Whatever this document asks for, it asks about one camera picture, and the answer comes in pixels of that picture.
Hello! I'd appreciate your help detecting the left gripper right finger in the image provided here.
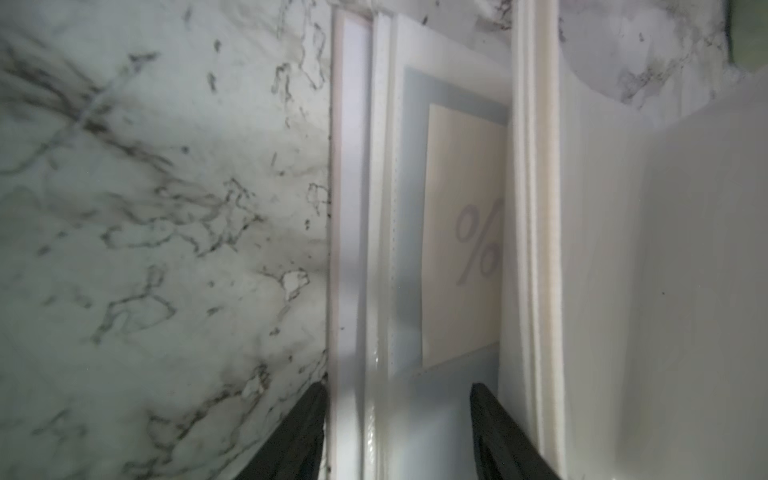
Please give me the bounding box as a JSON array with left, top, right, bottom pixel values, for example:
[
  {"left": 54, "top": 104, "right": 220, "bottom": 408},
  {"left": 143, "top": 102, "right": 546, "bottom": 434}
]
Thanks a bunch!
[{"left": 470, "top": 383, "right": 560, "bottom": 480}]

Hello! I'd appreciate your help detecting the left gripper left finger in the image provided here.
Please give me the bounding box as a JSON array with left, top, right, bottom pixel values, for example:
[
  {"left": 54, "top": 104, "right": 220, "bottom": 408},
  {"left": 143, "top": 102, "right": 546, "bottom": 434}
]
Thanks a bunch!
[{"left": 235, "top": 382, "right": 328, "bottom": 480}]

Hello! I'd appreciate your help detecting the blue card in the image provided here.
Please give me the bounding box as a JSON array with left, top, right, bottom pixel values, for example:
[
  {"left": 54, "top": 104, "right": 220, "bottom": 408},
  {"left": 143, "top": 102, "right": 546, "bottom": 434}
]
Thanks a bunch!
[{"left": 383, "top": 67, "right": 508, "bottom": 479}]

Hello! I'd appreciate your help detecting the white photo album book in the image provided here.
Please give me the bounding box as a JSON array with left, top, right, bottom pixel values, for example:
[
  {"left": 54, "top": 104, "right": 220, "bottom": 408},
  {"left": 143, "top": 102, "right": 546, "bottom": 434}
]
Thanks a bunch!
[{"left": 331, "top": 1, "right": 767, "bottom": 479}]

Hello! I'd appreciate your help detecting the white card grey print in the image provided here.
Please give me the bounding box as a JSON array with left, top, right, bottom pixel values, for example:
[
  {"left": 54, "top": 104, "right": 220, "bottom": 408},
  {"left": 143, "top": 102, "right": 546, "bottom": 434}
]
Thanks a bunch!
[{"left": 421, "top": 105, "right": 507, "bottom": 368}]

